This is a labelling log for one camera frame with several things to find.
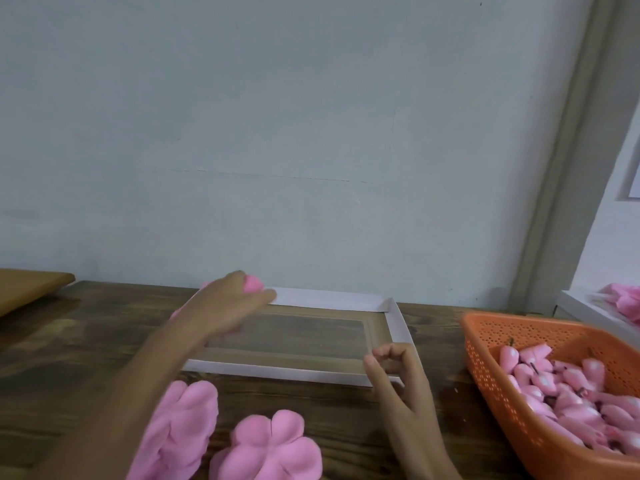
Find person's left hand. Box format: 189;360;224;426
168;271;278;344

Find person's right hand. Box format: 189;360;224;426
362;341;441;466

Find white shallow tray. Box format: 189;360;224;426
180;287;413;388

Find stack of pink petals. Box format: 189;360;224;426
127;379;220;480
209;409;324;480

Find pink rose buds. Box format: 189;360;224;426
498;341;640;456

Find pile of pink petals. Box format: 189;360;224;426
598;283;640;326

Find person's right forearm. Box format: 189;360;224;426
395;439;463;480

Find person's left forearm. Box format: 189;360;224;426
35;325;213;480

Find orange plastic basket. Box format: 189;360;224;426
462;311;640;480

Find grey door frame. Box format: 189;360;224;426
510;0;640;314

